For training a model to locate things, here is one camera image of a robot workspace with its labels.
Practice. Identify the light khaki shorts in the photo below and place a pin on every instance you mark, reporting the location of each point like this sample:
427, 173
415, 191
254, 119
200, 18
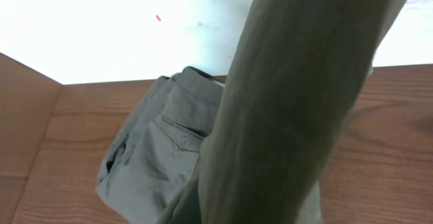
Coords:
296, 74

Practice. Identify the folded dark grey shorts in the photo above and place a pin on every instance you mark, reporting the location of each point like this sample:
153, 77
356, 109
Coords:
152, 157

